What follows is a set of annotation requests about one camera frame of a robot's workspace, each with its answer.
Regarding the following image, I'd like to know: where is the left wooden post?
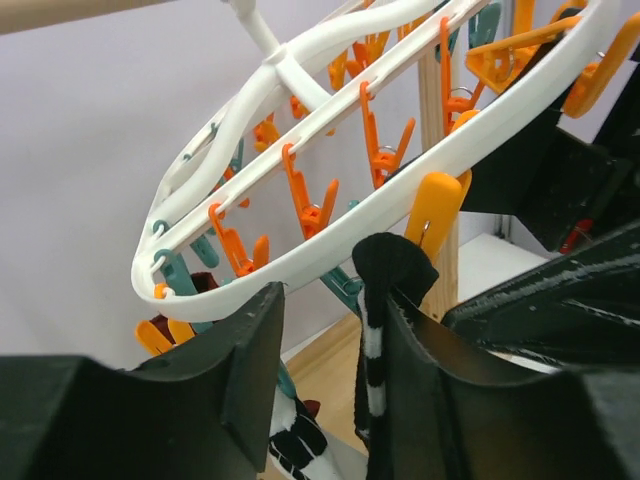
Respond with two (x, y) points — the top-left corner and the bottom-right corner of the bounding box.
(418, 46), (459, 322)

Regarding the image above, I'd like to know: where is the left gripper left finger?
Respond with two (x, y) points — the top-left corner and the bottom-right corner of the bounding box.
(1, 283), (285, 479)

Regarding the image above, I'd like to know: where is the orange clothespin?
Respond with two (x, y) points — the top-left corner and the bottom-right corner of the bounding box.
(134, 316), (196, 356)
(404, 170), (472, 262)
(465, 16), (581, 94)
(563, 12), (639, 118)

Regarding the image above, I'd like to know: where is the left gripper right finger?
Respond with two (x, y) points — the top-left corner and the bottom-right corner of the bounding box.
(372, 291), (639, 479)

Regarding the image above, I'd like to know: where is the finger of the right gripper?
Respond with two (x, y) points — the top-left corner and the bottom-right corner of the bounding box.
(463, 99), (635, 250)
(442, 221), (639, 366)

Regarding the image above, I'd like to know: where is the white clip hanger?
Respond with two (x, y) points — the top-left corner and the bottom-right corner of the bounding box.
(131, 1), (620, 323)

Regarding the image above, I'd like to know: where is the black white patterned sock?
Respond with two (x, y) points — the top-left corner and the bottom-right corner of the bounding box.
(268, 388), (337, 479)

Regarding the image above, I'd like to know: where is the teal clothespin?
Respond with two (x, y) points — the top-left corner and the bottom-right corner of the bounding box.
(320, 267), (363, 317)
(273, 360), (297, 410)

